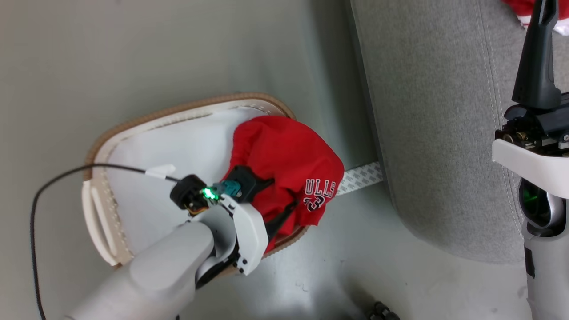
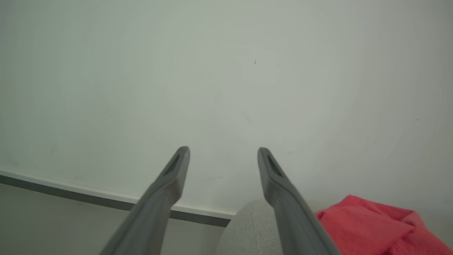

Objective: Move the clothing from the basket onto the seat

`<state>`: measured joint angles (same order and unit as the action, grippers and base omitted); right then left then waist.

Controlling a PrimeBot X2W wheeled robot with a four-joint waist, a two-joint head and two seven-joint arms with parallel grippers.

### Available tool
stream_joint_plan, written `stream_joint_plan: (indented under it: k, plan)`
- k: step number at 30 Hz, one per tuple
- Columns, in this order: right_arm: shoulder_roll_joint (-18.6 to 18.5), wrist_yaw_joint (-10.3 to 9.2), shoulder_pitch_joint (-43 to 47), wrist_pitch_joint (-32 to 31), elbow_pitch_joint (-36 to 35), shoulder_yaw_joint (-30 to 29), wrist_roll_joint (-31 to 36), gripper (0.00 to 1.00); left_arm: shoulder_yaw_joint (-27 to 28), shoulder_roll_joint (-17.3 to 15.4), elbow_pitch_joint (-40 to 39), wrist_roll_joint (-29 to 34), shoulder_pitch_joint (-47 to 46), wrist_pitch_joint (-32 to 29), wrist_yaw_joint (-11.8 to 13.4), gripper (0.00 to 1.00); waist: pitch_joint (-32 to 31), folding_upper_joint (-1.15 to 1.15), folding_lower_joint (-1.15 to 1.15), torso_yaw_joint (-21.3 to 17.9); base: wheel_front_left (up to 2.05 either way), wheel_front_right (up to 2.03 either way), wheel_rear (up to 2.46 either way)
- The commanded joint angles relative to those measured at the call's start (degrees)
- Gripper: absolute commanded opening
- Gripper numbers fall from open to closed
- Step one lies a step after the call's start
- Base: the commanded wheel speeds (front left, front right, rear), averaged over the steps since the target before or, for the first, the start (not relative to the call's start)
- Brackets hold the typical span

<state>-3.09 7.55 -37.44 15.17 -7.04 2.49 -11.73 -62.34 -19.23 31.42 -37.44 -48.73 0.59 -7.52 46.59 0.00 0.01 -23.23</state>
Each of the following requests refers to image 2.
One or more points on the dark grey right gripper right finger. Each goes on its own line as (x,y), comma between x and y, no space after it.
(293,216)

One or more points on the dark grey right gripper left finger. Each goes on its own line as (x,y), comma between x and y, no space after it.
(155,209)

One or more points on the red garment with white stripes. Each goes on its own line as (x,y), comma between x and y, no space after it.
(375,226)

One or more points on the white and black wall baseboard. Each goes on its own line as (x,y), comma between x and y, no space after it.
(88,196)

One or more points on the grey fabric sofa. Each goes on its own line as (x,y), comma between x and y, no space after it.
(249,230)

